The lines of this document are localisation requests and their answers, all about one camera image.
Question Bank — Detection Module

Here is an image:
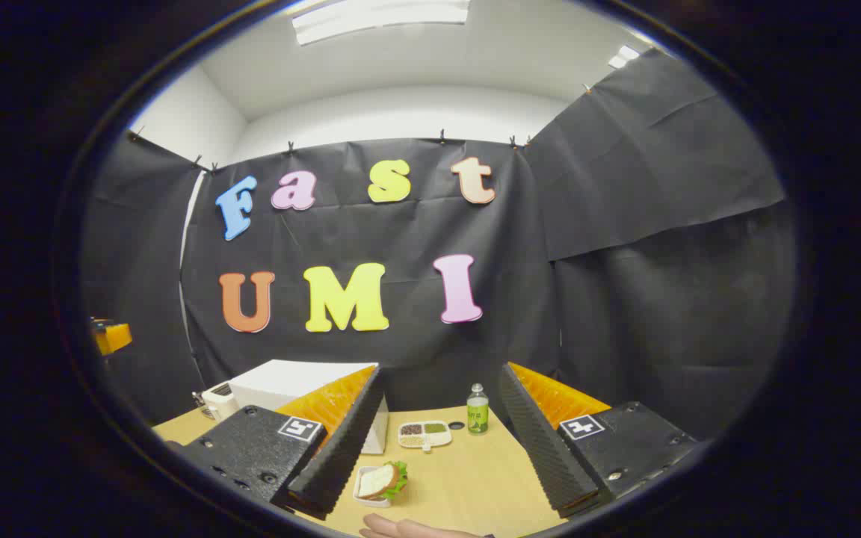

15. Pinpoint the white toaster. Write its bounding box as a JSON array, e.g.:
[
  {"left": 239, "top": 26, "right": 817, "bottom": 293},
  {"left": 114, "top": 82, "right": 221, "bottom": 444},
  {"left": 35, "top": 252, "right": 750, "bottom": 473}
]
[{"left": 201, "top": 383, "right": 238, "bottom": 421}]

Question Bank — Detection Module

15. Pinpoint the row of small cloth clips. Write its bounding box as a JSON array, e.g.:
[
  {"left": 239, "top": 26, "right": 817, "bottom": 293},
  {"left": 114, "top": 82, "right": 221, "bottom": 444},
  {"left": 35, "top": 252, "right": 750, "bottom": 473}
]
[{"left": 128, "top": 82, "right": 596, "bottom": 173}]

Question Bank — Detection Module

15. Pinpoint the divided plate of beans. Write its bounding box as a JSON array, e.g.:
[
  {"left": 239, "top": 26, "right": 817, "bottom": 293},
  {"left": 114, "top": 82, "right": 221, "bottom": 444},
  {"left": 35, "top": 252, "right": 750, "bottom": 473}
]
[{"left": 398, "top": 420, "right": 453, "bottom": 452}]

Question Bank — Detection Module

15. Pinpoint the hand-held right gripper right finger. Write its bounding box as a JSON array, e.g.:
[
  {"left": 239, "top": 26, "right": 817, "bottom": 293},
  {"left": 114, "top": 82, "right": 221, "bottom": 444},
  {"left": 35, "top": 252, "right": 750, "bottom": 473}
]
[{"left": 498, "top": 362, "right": 702, "bottom": 520}]

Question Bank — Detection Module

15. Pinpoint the white microwave oven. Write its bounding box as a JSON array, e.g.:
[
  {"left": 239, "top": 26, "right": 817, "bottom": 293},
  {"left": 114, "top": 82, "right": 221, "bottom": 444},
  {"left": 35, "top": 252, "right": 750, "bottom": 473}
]
[{"left": 229, "top": 359, "right": 390, "bottom": 455}]

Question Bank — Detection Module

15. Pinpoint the black backdrop cloth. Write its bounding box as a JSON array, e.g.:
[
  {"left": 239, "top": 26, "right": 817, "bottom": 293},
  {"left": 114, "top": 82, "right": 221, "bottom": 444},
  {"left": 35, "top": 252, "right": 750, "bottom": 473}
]
[{"left": 81, "top": 49, "right": 797, "bottom": 442}]

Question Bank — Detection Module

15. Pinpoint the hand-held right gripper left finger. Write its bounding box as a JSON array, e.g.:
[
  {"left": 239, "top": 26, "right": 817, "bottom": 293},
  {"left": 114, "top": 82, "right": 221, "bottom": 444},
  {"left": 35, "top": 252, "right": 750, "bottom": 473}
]
[{"left": 167, "top": 364, "right": 388, "bottom": 522}]

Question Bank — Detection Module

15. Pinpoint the long ceiling light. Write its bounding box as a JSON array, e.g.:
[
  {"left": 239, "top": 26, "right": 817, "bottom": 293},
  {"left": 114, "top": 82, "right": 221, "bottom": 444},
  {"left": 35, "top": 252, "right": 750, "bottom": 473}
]
[{"left": 292, "top": 0, "right": 470, "bottom": 46}]

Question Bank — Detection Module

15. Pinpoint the lettuce sandwich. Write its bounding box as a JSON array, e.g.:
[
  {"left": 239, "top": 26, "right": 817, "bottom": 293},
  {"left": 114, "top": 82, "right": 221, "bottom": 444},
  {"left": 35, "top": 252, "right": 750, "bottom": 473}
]
[{"left": 358, "top": 461, "right": 409, "bottom": 501}]

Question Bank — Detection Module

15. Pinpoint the white rectangular food tray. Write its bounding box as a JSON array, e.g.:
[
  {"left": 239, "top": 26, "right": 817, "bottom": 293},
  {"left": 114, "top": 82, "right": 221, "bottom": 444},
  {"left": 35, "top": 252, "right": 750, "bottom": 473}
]
[{"left": 353, "top": 465, "right": 401, "bottom": 509}]

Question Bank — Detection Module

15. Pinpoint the green drink bottle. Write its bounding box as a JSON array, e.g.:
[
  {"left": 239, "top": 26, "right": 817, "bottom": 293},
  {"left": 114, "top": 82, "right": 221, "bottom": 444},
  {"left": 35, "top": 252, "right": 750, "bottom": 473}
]
[{"left": 466, "top": 383, "right": 490, "bottom": 436}]

